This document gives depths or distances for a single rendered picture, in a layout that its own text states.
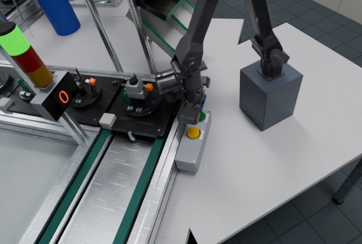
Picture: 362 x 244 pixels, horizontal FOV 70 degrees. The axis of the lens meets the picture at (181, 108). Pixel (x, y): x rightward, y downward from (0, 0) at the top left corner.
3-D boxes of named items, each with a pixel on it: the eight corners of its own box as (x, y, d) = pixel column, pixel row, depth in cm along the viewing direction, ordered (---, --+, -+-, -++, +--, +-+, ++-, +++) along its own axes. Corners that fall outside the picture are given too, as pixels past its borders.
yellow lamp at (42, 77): (57, 74, 67) (47, 60, 64) (46, 88, 64) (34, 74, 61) (42, 72, 69) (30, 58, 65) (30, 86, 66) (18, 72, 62)
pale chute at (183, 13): (202, 26, 119) (208, 20, 116) (190, 43, 113) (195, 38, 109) (156, -20, 112) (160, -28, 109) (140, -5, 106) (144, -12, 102)
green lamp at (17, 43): (34, 42, 60) (21, 23, 56) (20, 56, 57) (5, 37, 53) (18, 41, 61) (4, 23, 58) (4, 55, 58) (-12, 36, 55)
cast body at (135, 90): (149, 90, 92) (144, 76, 87) (144, 99, 90) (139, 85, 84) (128, 88, 95) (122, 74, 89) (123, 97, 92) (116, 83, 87)
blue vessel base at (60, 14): (85, 22, 166) (64, -21, 145) (72, 36, 157) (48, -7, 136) (65, 21, 170) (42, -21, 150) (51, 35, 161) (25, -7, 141)
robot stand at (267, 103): (293, 114, 96) (304, 75, 81) (262, 132, 93) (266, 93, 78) (267, 92, 105) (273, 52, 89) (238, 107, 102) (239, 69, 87)
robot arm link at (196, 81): (201, 53, 74) (171, 63, 73) (208, 65, 70) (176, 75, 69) (203, 71, 79) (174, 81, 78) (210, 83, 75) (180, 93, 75)
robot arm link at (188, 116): (209, 62, 81) (190, 61, 83) (194, 107, 70) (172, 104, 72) (210, 81, 88) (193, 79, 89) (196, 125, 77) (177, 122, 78)
